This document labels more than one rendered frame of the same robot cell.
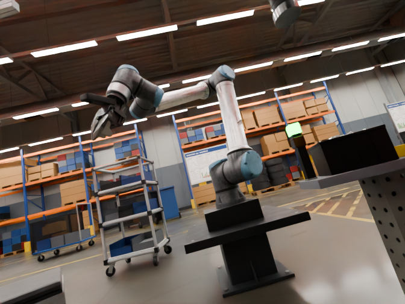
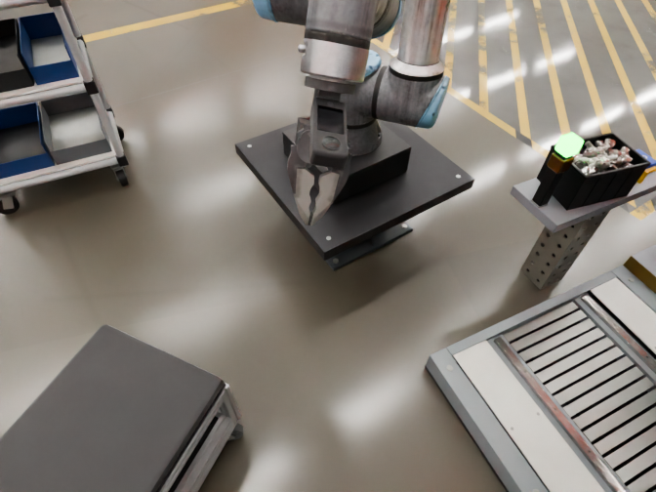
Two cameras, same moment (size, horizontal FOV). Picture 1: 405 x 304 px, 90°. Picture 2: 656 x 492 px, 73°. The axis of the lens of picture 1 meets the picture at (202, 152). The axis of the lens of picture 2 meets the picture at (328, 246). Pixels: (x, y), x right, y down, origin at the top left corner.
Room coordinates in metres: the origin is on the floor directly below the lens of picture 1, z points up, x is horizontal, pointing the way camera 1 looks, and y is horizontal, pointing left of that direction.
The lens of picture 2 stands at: (0.26, 0.57, 1.28)
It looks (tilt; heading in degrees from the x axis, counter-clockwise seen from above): 50 degrees down; 331
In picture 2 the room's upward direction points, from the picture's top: 1 degrees clockwise
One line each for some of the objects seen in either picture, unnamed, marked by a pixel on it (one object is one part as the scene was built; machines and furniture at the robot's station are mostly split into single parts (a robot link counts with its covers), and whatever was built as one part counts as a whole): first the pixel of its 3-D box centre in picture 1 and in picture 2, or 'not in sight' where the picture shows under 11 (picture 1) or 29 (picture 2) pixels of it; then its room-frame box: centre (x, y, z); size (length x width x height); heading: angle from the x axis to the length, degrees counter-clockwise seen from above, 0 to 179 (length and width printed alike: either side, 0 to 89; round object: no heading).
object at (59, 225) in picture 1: (58, 231); not in sight; (7.15, 5.46, 0.48); 1.26 x 0.85 x 0.97; 96
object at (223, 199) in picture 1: (228, 196); (352, 124); (1.29, -0.09, 0.45); 0.19 x 0.19 x 0.10
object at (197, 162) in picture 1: (212, 175); not in sight; (6.41, -0.11, 0.97); 1.50 x 0.50 x 1.95; 94
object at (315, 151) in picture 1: (347, 151); (591, 169); (0.73, -0.50, 0.51); 0.20 x 0.14 x 0.13; 79
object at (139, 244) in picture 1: (132, 212); (7, 62); (2.10, 0.83, 0.50); 0.54 x 0.42 x 1.00; 87
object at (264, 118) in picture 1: (260, 142); not in sight; (10.35, -3.03, 2.30); 8.30 x 1.23 x 4.60; 94
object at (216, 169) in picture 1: (223, 174); (356, 86); (1.29, -0.09, 0.58); 0.17 x 0.15 x 0.18; 40
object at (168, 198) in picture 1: (169, 203); not in sight; (6.33, 1.38, 0.48); 0.64 x 0.54 x 0.97; 11
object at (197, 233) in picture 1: (242, 245); (348, 192); (1.29, -0.09, 0.15); 0.60 x 0.60 x 0.30; 4
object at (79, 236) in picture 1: (65, 230); not in sight; (4.60, 3.36, 0.48); 1.00 x 0.60 x 0.96; 92
